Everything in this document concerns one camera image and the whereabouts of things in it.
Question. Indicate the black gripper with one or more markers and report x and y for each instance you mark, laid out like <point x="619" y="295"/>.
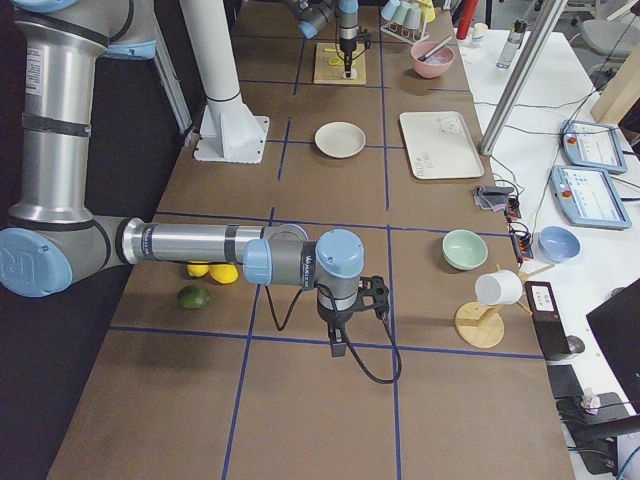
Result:
<point x="333" y="318"/>
<point x="346" y="33"/>

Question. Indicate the round cream plate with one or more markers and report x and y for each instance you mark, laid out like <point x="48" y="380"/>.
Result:
<point x="340" y="139"/>

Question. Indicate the white steamed bun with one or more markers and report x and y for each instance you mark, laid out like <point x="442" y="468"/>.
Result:
<point x="353" y="75"/>

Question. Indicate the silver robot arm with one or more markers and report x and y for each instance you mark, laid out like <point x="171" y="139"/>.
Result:
<point x="53" y="240"/>
<point x="313" y="16"/>

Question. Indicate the cream rectangular bear tray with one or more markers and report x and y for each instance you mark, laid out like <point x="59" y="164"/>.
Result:
<point x="440" y="146"/>

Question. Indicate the yellow plastic knife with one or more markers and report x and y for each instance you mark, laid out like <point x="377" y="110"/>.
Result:
<point x="337" y="51"/>

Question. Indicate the wooden cutting board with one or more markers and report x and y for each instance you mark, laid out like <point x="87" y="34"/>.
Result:
<point x="326" y="75"/>

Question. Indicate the clear acrylic cup rack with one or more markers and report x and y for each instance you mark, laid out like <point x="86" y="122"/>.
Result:
<point x="403" y="34"/>

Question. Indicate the green cup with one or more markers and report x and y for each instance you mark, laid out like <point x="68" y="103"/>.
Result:
<point x="401" y="12"/>

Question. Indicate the grey blue cup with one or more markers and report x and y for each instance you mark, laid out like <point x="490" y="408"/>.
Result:
<point x="413" y="17"/>

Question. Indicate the metal brush black tip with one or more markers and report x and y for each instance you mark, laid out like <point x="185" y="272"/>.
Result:
<point x="435" y="49"/>

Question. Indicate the pink bowl with ice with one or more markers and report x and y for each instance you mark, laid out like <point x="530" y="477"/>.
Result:
<point x="434" y="66"/>

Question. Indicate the yellow cup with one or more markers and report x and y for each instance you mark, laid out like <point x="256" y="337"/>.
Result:
<point x="427" y="10"/>

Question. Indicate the red cylinder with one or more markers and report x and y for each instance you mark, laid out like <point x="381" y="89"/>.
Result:
<point x="468" y="9"/>

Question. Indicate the white paper cup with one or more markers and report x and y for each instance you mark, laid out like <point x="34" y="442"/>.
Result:
<point x="478" y="33"/>

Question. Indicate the wooden cup stand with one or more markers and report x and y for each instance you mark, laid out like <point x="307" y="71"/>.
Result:
<point x="481" y="325"/>

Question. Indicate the green avocado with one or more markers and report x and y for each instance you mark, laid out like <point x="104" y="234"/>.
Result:
<point x="193" y="297"/>

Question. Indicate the green bowl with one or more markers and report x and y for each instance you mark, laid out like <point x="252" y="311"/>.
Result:
<point x="464" y="249"/>

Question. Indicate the yellow lemon far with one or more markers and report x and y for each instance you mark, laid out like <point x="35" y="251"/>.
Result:
<point x="197" y="270"/>

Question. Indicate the white cup on stand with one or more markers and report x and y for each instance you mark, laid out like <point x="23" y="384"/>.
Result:
<point x="502" y="287"/>

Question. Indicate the clear water bottle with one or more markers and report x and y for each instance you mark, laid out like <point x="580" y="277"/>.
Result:
<point x="512" y="44"/>

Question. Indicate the grey folded cloth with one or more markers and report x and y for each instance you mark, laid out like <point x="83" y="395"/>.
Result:
<point x="494" y="198"/>

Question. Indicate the black box white label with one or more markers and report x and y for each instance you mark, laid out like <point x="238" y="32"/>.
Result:
<point x="546" y="319"/>

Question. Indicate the orange black electronics adapter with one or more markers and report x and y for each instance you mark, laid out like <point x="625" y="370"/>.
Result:
<point x="521" y="237"/>

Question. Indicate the blue bowl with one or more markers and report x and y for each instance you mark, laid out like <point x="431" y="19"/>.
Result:
<point x="558" y="244"/>

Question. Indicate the teach pendant far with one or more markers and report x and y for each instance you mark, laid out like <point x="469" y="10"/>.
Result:
<point x="592" y="144"/>

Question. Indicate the teach pendant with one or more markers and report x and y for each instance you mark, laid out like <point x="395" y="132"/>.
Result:
<point x="588" y="198"/>
<point x="592" y="144"/>

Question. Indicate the black monitor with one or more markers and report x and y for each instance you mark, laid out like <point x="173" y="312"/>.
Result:
<point x="615" y="327"/>

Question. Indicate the teach pendant near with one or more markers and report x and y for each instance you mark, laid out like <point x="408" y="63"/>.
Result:
<point x="588" y="198"/>

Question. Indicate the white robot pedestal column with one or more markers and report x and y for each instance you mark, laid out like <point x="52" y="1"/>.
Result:
<point x="229" y="132"/>

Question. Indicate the aluminium frame post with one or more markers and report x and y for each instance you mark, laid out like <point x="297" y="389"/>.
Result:
<point x="549" y="16"/>

